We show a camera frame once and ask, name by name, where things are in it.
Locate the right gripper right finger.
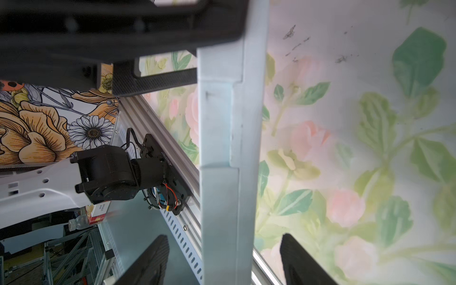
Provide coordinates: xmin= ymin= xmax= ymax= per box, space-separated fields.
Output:
xmin=280 ymin=233 xmax=337 ymax=285

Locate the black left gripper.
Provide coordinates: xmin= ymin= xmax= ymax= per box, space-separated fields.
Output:
xmin=1 ymin=1 xmax=248 ymax=97

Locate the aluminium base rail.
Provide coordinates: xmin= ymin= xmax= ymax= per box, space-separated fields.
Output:
xmin=95 ymin=94 xmax=282 ymax=285

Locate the light blue case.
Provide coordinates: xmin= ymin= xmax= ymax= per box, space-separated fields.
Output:
xmin=197 ymin=1 xmax=270 ymax=285

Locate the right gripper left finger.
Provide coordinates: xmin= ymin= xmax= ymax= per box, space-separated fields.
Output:
xmin=115 ymin=235 xmax=170 ymax=285

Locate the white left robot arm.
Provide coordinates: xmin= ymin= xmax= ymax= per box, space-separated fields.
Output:
xmin=1 ymin=1 xmax=248 ymax=227

